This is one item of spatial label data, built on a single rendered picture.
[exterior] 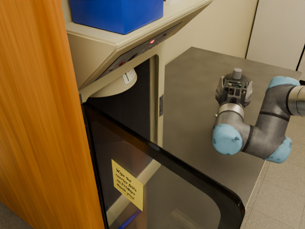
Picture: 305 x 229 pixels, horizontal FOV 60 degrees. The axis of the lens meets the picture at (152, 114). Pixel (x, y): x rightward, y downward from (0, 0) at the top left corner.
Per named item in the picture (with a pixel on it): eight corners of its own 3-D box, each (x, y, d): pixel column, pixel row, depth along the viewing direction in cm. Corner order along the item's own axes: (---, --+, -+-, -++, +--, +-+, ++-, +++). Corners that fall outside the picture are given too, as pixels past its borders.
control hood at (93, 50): (66, 88, 44) (52, 27, 38) (166, 32, 65) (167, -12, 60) (120, 110, 38) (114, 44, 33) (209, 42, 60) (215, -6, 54)
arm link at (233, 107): (240, 133, 77) (212, 128, 79) (241, 124, 80) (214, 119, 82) (246, 112, 72) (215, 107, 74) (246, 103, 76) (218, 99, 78)
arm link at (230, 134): (238, 162, 69) (206, 151, 70) (240, 136, 77) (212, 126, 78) (249, 141, 64) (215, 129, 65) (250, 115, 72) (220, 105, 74)
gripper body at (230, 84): (248, 81, 84) (247, 100, 75) (243, 103, 89) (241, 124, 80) (224, 77, 86) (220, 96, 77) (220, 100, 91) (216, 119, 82)
